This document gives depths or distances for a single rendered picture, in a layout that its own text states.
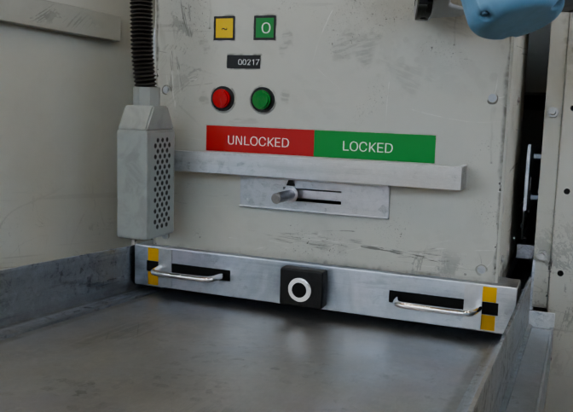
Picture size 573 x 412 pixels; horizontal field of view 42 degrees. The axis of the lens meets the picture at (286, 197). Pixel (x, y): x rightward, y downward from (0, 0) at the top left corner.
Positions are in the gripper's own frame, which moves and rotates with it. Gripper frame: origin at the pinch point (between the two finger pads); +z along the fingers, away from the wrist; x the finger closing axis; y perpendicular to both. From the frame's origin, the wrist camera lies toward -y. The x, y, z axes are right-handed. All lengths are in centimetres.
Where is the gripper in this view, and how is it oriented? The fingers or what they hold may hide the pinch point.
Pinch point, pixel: (418, 8)
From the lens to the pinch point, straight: 94.2
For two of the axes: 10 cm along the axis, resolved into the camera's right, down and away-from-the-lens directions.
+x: 0.8, -9.8, 1.9
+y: 9.9, 0.6, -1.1
